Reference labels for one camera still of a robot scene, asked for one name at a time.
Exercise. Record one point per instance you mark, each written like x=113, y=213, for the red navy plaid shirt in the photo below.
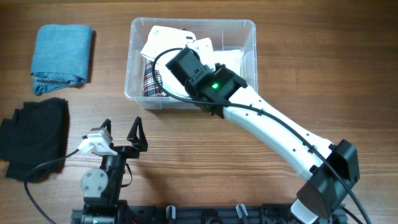
x=151, y=89

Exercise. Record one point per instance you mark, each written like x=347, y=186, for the folded blue denim jeans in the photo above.
x=61, y=57

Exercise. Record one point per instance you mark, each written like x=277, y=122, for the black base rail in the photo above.
x=266, y=213

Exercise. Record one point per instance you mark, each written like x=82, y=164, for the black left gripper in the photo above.
x=141, y=144

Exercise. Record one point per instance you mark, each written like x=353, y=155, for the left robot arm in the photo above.
x=101, y=186

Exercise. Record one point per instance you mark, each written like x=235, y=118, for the clear plastic storage bin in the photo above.
x=225, y=34

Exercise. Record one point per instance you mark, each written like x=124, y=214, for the cream cloth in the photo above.
x=231, y=58

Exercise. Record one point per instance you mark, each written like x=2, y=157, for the black folded garment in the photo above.
x=35, y=134

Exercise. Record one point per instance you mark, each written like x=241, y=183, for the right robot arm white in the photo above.
x=329, y=170

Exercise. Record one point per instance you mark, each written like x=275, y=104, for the white printed t-shirt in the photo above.
x=162, y=38

